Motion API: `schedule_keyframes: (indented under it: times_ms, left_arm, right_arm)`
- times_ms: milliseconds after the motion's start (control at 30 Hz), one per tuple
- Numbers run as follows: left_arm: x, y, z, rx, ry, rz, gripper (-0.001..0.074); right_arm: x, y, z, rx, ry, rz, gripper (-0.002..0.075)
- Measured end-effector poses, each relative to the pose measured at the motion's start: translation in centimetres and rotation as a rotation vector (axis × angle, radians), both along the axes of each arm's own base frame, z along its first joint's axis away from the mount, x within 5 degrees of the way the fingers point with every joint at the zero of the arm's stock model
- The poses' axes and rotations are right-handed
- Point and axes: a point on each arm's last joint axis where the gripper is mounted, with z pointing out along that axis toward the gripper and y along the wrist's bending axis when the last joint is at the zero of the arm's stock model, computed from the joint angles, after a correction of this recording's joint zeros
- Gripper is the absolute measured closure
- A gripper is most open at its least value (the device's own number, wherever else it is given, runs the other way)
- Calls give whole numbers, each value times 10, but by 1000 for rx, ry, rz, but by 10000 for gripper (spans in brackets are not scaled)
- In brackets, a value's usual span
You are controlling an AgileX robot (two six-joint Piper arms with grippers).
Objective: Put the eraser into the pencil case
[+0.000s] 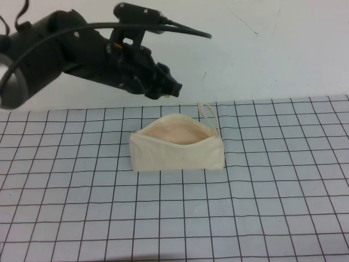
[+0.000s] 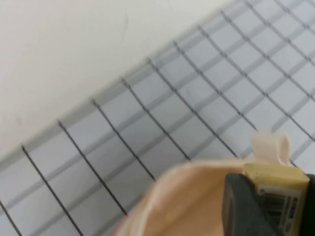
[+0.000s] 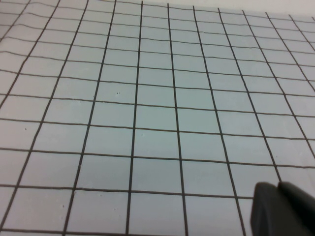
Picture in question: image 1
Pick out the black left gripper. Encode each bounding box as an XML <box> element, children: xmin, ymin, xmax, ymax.
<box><xmin>101</xmin><ymin>40</ymin><xmax>183</xmax><ymax>99</ymax></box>

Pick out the black camera cable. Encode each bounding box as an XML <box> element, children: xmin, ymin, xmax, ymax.
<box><xmin>0</xmin><ymin>21</ymin><xmax>213</xmax><ymax>92</ymax></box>

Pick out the cream fabric pencil case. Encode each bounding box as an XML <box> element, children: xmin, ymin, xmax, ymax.
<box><xmin>129</xmin><ymin>103</ymin><xmax>225</xmax><ymax>174</ymax></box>

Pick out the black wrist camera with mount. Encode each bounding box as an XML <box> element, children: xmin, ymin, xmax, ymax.
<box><xmin>109</xmin><ymin>2</ymin><xmax>165</xmax><ymax>46</ymax></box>

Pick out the blue grid-pattern tablecloth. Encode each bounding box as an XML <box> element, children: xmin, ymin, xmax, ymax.
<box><xmin>0</xmin><ymin>94</ymin><xmax>349</xmax><ymax>262</ymax></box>

